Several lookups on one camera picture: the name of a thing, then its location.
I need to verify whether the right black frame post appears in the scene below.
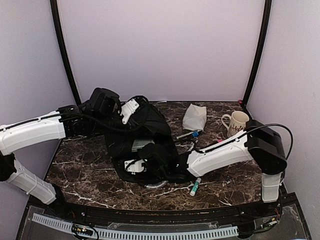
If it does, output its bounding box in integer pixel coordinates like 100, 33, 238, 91
240, 0, 272, 109

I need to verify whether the cream patterned mug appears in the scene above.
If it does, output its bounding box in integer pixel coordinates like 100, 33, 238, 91
221, 111, 250, 138

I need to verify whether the black frame post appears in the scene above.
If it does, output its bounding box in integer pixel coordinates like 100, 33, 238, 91
240, 0, 272, 109
50, 0, 82, 105

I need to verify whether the black student backpack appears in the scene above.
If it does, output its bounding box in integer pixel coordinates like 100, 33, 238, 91
104, 103, 185, 186

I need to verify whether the black marker blue cap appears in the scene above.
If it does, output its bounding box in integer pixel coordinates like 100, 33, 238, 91
176, 130, 203, 141

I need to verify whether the green white glue stick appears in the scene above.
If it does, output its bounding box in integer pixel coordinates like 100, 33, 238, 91
189, 177, 202, 197

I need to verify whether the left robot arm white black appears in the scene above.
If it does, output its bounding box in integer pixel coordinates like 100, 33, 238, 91
0, 87, 151, 218

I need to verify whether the white tissue paper bag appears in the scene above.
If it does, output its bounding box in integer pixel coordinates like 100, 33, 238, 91
182, 103, 207, 131

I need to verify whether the left black frame post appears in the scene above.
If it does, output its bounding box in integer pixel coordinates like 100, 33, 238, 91
50, 0, 82, 105

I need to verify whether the grey shrink-wrapped notebook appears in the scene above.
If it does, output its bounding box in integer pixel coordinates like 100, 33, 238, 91
131, 139, 153, 152

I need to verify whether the white slotted cable duct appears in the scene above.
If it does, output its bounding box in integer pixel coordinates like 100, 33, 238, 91
31, 212, 239, 240

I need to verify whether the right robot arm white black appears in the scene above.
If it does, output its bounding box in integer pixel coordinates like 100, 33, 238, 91
124, 120, 289, 217

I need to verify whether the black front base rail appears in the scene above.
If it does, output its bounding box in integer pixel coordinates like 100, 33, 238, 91
27, 192, 298, 227

